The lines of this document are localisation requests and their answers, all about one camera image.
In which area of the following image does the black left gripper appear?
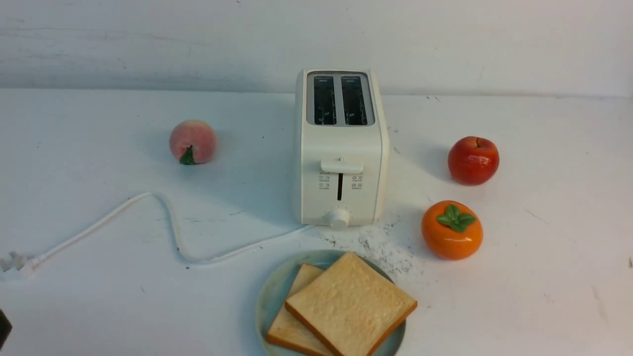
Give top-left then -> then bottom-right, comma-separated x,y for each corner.
0,310 -> 13,350

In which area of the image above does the toasted bread slice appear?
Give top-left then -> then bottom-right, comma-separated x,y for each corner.
266,264 -> 333,356
284,252 -> 418,356

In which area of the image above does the pink peach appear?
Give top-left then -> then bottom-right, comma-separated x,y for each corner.
168,120 -> 217,165

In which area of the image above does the light blue round plate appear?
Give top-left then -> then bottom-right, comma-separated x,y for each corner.
255,249 -> 407,356

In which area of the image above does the cream white toaster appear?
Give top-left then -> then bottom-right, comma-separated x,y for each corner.
291,68 -> 391,230

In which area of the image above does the orange persimmon with green leaf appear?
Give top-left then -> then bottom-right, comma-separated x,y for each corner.
421,200 -> 484,261

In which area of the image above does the red apple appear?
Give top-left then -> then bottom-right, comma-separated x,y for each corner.
448,136 -> 500,185

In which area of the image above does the white toaster power cord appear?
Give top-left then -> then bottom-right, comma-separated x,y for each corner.
0,192 -> 315,280

